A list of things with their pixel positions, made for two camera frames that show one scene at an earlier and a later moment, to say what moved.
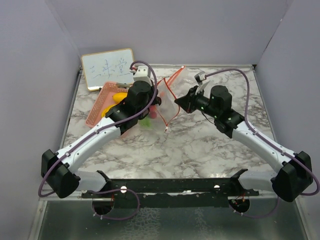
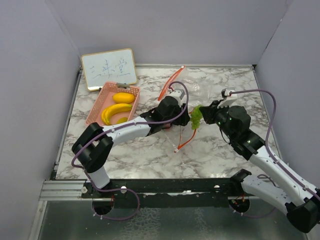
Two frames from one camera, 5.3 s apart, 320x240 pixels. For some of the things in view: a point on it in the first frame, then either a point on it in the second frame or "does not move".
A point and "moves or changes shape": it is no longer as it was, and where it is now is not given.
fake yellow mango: (118, 97) does not move
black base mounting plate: (175, 193) does not move
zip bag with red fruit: (167, 109) moves or changes shape
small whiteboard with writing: (112, 66) does not move
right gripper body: (198, 101) to (217, 115)
